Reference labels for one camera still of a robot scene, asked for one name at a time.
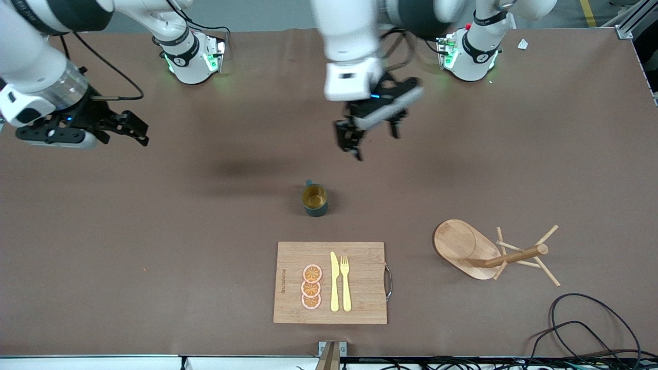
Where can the yellow plastic fork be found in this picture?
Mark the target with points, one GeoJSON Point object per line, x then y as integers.
{"type": "Point", "coordinates": [346, 290]}

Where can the metal bracket with wood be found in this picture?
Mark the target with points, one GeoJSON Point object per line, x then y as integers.
{"type": "Point", "coordinates": [331, 354]}

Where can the aluminium frame profile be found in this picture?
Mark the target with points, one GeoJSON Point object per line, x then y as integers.
{"type": "Point", "coordinates": [624, 32]}

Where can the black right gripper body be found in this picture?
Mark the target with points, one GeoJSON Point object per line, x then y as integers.
{"type": "Point", "coordinates": [93, 112]}

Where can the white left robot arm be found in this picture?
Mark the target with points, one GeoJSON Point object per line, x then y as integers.
{"type": "Point", "coordinates": [349, 31]}

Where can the white paper scrap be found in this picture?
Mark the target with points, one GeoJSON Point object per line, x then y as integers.
{"type": "Point", "coordinates": [523, 44]}

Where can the wooden mug tree stand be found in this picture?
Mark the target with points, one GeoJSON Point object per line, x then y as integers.
{"type": "Point", "coordinates": [455, 244]}

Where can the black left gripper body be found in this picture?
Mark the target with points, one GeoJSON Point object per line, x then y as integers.
{"type": "Point", "coordinates": [358, 109]}

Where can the table cover sheet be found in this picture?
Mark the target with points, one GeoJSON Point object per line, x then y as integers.
{"type": "Point", "coordinates": [154, 205]}

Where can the yellow plastic knife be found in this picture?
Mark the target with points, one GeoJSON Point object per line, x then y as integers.
{"type": "Point", "coordinates": [334, 288]}

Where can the teal cup yellow inside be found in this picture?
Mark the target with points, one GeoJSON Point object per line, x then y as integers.
{"type": "Point", "coordinates": [314, 198]}

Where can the white table edge rail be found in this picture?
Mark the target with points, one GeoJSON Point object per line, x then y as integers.
{"type": "Point", "coordinates": [103, 363]}

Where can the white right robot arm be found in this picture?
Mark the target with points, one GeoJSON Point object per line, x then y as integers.
{"type": "Point", "coordinates": [36, 61]}

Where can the orange slice toy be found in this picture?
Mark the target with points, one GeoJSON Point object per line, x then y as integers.
{"type": "Point", "coordinates": [312, 273]}
{"type": "Point", "coordinates": [311, 302]}
{"type": "Point", "coordinates": [311, 289]}

